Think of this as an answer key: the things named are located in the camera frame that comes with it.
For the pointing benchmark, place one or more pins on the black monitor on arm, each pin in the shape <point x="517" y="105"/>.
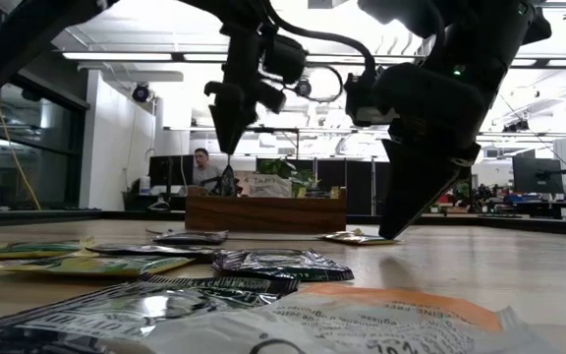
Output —
<point x="536" y="174"/>

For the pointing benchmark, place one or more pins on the white orange tea packet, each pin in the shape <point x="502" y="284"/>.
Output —
<point x="263" y="187"/>
<point x="386" y="319"/>

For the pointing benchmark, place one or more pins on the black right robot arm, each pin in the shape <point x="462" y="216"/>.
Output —
<point x="484" y="29"/>

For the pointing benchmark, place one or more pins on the person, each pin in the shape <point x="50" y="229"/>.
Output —
<point x="204" y="174"/>

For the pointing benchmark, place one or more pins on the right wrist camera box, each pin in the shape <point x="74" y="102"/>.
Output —
<point x="366" y="100"/>

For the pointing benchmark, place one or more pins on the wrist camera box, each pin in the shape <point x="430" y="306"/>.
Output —
<point x="366" y="100"/>
<point x="285" y="59"/>

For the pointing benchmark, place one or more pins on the black cluttered desk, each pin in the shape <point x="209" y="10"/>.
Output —
<point x="548" y="205"/>

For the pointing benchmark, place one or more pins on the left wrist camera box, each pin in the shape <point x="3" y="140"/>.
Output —
<point x="285" y="59"/>

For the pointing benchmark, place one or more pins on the black room divider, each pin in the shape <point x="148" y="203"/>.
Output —
<point x="356" y="187"/>

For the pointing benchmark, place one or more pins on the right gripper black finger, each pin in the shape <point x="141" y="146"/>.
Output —
<point x="411" y="196"/>

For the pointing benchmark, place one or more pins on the white plastic bottle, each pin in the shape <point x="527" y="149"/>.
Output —
<point x="144" y="186"/>

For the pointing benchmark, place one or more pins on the round ceiling camera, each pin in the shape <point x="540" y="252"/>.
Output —
<point x="304" y="87"/>
<point x="141" y="92"/>

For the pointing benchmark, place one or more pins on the black ceiling camera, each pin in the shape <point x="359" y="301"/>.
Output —
<point x="516" y="126"/>

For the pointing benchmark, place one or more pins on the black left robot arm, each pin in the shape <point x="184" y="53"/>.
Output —
<point x="17" y="39"/>

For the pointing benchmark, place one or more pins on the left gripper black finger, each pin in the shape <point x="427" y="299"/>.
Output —
<point x="223" y="128"/>
<point x="241" y="128"/>

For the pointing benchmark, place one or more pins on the green plant in white pot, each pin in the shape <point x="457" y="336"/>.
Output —
<point x="278" y="167"/>

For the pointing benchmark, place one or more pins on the black computer monitor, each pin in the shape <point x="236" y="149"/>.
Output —
<point x="170" y="169"/>

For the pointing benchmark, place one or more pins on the wooden compartment tea box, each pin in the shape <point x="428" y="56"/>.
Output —
<point x="263" y="216"/>

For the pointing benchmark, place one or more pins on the long ceiling light bar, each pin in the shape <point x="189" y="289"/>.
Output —
<point x="116" y="56"/>

